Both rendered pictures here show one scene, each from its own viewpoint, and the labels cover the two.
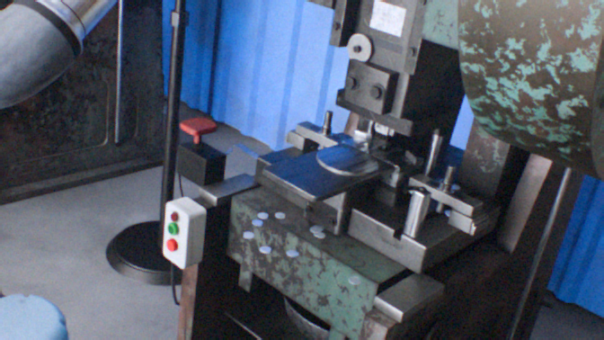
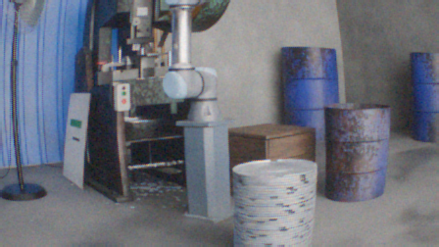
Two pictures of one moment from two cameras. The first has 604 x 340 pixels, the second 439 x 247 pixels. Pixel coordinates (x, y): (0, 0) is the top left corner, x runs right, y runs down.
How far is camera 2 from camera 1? 2.59 m
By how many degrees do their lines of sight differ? 74
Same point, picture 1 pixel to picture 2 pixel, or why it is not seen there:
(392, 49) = (145, 19)
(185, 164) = (103, 77)
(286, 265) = (150, 92)
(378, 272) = not seen: hidden behind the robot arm
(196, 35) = not seen: outside the picture
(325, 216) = (150, 72)
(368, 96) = (145, 32)
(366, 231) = (159, 72)
